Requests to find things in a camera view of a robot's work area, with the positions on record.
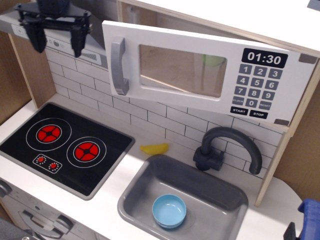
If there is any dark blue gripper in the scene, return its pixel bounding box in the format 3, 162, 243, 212
13, 0, 92, 58

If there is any grey microwave door handle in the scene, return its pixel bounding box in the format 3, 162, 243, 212
110, 36, 129, 96

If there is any white toy microwave door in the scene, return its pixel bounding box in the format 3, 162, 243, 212
102, 21, 318, 126

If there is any wooden microwave cabinet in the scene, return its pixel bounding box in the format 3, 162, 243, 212
117, 0, 320, 207

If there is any grey toy range hood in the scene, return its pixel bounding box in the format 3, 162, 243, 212
0, 0, 118, 68

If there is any black toy stovetop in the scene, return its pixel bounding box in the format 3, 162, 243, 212
0, 102, 135, 201

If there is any green toy pear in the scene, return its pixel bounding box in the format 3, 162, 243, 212
202, 54, 226, 67

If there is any yellow toy banana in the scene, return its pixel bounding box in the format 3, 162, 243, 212
140, 143, 169, 155

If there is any grey oven knob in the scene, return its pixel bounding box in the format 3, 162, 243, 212
0, 180, 12, 198

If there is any dark grey toy faucet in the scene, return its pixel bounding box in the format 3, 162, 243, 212
192, 126, 263, 175

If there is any light blue bowl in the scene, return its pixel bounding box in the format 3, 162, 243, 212
152, 194, 187, 229

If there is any grey toy sink basin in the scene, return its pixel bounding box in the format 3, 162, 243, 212
117, 155, 248, 240

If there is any black clamp piece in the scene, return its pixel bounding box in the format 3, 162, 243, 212
283, 222, 297, 240

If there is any blue plastic object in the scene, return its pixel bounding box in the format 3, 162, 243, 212
298, 199, 320, 240

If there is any grey oven door handle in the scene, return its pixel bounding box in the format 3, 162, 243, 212
18, 210, 75, 240

